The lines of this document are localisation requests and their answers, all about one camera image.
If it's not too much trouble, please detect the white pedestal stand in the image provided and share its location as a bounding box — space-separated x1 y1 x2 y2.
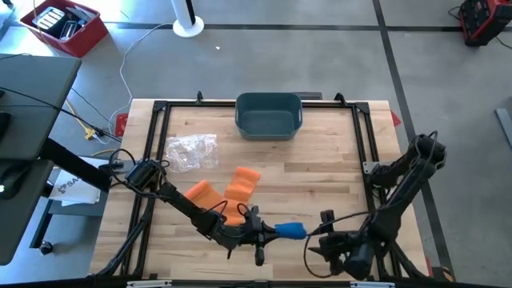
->
170 0 206 39

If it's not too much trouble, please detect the yellow cable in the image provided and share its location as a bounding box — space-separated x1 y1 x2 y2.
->
63 99 121 158

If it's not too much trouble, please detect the white printed paper sheet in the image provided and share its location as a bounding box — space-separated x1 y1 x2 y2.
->
48 155 106 207

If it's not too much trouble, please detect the white power cable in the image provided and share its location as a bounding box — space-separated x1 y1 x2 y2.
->
107 22 175 123

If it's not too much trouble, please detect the silver metal bracket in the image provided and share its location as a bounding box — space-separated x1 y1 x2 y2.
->
350 281 396 288
126 279 174 288

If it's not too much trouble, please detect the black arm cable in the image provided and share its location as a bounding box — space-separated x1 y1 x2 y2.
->
106 148 171 199
302 210 378 279

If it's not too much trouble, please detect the teal plastic bin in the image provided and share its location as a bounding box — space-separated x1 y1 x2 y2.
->
234 92 304 142

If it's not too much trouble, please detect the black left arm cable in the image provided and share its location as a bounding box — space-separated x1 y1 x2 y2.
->
106 148 171 199

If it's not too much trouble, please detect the white ribbed device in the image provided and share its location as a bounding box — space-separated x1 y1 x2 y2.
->
31 6 66 31

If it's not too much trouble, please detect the black desk leg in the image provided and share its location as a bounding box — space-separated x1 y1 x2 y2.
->
38 138 114 194

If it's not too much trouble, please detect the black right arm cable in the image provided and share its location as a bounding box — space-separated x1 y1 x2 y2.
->
302 210 378 279

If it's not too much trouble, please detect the orange elastic bandage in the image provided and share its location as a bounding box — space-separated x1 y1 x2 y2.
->
184 166 262 227

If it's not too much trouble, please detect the clear plastic bag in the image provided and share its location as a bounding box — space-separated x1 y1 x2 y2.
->
165 134 220 174

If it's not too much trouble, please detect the blue elastic bandage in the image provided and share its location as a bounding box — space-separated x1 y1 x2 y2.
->
274 222 309 241

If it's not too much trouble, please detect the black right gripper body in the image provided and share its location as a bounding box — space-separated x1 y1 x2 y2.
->
319 210 359 276

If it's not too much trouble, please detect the silver metal container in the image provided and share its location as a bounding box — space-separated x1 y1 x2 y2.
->
58 19 80 42

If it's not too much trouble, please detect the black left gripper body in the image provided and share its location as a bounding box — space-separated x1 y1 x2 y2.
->
218 206 267 267

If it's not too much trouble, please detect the black thin desk cable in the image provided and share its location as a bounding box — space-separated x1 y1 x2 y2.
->
0 86 123 143

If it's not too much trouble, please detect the red black equipment case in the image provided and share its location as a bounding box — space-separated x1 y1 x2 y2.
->
458 0 512 47

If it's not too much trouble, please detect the black aluminium frame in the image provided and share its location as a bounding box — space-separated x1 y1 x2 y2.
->
94 90 431 283

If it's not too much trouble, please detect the red plastic crate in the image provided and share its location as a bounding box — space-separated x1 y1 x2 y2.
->
18 0 110 59

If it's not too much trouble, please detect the grey desk top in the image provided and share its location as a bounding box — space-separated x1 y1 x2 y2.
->
0 54 83 162
0 159 55 267

